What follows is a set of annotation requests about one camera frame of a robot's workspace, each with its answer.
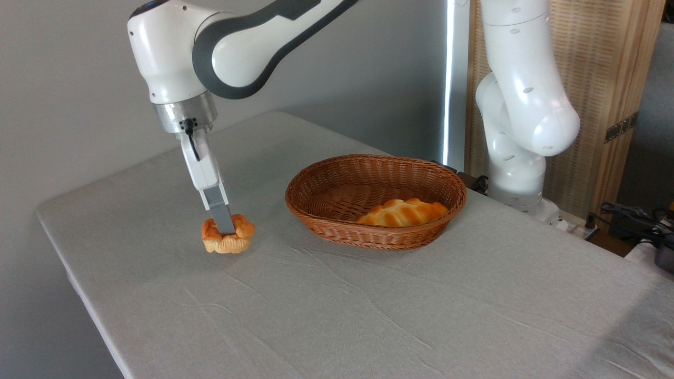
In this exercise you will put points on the flower-shaped bread bun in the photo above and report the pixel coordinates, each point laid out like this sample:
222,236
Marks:
231,245

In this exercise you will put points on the black screen hinge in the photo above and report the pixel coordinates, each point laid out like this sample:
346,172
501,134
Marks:
621,127

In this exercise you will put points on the white vertical post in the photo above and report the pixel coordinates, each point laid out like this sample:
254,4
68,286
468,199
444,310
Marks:
457,79

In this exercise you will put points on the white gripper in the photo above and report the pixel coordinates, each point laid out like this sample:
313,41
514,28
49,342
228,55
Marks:
202,166

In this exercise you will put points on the grey tablecloth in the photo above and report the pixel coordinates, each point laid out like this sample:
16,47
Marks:
263,295

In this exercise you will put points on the black clamp behind basket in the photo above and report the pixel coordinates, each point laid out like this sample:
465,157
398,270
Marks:
474,182

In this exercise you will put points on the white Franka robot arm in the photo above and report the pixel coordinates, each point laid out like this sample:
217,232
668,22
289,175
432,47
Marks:
168,52

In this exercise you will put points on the long braided bread loaf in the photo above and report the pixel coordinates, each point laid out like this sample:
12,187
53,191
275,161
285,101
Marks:
403,213

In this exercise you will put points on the brown wicker basket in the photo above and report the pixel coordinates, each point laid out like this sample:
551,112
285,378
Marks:
379,238

